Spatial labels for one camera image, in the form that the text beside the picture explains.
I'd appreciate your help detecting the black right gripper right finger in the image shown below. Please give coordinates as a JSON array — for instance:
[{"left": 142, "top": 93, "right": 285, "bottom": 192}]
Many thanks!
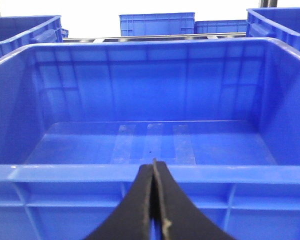
[{"left": 152, "top": 159, "right": 233, "bottom": 240}]

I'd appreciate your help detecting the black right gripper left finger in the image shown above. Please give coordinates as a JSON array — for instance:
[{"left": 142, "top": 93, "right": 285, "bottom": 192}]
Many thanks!
[{"left": 85, "top": 164, "right": 154, "bottom": 240}]

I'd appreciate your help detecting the blue source bin with buttons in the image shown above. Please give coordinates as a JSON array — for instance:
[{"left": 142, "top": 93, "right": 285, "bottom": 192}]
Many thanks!
[{"left": 0, "top": 15, "right": 63, "bottom": 58}]

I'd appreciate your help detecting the blue empty target bin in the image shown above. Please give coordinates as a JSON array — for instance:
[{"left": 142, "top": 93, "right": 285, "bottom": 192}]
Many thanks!
[{"left": 0, "top": 37, "right": 300, "bottom": 240}]

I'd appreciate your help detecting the blue background crate centre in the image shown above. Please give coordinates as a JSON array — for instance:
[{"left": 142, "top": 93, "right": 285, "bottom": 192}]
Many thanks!
[{"left": 119, "top": 12, "right": 195, "bottom": 37}]

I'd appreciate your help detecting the blue background crate low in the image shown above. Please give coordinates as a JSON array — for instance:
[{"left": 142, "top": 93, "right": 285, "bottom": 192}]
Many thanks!
[{"left": 194, "top": 19, "right": 247, "bottom": 34}]

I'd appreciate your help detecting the blue bin right of target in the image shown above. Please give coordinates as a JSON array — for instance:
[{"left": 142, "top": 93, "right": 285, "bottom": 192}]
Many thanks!
[{"left": 246, "top": 7, "right": 300, "bottom": 51}]

